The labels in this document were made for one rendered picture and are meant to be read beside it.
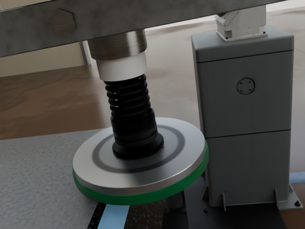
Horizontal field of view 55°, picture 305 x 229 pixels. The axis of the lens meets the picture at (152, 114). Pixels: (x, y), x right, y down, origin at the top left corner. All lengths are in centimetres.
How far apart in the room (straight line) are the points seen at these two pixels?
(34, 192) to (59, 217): 10
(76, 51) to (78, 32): 526
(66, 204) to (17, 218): 7
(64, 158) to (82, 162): 16
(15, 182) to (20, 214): 10
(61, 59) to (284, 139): 481
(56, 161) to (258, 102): 98
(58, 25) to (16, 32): 5
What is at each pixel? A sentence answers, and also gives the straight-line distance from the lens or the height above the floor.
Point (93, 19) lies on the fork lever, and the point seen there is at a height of 108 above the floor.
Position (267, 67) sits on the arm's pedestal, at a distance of 133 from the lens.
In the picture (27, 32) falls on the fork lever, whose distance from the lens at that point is 38.
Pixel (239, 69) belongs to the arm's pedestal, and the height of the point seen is 74.
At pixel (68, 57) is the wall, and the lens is 570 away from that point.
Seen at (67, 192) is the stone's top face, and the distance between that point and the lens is 52.
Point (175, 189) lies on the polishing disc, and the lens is 40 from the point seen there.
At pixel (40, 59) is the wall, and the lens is 592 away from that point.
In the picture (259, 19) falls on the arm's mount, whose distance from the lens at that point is 134.
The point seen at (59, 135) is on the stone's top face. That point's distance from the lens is 73.
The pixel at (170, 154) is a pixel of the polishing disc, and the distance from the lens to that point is 44.
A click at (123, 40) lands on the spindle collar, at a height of 105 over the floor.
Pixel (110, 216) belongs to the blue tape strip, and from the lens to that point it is 47.
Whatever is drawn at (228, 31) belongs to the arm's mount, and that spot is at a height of 89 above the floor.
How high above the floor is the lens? 111
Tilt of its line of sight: 23 degrees down
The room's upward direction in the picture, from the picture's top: 10 degrees counter-clockwise
